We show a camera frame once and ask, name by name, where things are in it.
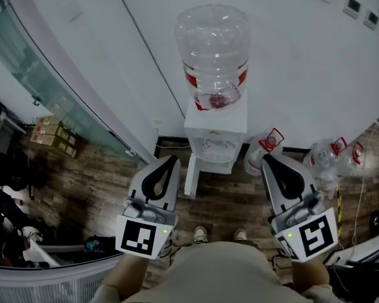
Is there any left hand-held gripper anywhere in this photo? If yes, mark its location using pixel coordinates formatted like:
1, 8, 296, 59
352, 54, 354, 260
114, 155, 182, 260

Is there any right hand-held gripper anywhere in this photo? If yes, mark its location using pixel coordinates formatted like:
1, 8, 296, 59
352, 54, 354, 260
260, 153, 340, 262

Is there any white cabinet door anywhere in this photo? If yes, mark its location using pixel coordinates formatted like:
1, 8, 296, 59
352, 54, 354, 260
183, 154, 201, 199

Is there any white water dispenser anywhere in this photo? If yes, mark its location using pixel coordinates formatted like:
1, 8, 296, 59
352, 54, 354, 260
183, 90, 249, 175

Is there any person's left forearm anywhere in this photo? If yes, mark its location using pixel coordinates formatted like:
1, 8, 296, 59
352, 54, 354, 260
103, 253, 150, 300

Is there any person's right forearm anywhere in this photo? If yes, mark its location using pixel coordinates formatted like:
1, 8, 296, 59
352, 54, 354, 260
290, 257, 331, 295

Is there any large clear water bottle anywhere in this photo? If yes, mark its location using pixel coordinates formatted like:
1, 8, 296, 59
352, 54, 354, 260
174, 4, 251, 112

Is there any frosted glass door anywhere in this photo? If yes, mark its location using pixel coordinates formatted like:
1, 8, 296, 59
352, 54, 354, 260
0, 0, 149, 164

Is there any black baseboard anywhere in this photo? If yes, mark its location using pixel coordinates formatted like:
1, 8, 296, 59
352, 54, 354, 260
153, 135, 191, 158

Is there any black yellow hazard strip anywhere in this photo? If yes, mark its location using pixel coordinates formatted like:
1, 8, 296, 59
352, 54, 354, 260
335, 184, 343, 240

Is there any person's left shoe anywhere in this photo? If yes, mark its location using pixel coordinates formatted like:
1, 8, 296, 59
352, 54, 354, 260
193, 226, 208, 244

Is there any blue packet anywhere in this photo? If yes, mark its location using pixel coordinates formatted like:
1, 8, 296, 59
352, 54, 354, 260
83, 237, 105, 254

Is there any stack of cardboard boxes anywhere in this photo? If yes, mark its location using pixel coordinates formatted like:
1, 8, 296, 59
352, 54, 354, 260
29, 115, 82, 160

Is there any person's beige shirt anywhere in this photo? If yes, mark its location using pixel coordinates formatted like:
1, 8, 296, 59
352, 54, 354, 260
88, 241, 345, 303

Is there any black office chair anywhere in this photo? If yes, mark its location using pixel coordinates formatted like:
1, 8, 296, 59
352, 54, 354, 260
0, 151, 48, 201

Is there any empty clear jug red handle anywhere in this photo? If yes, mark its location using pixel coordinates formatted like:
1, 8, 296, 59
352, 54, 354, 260
303, 136, 348, 183
243, 128, 286, 175
334, 141, 365, 182

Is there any black floor cable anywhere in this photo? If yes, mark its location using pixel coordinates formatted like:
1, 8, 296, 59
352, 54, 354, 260
162, 237, 195, 259

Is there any yellow cable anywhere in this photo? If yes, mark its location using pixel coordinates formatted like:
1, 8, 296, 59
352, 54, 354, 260
350, 121, 379, 249

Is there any wall thermostat panel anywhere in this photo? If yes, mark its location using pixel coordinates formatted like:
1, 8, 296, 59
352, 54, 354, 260
342, 0, 363, 20
363, 9, 379, 31

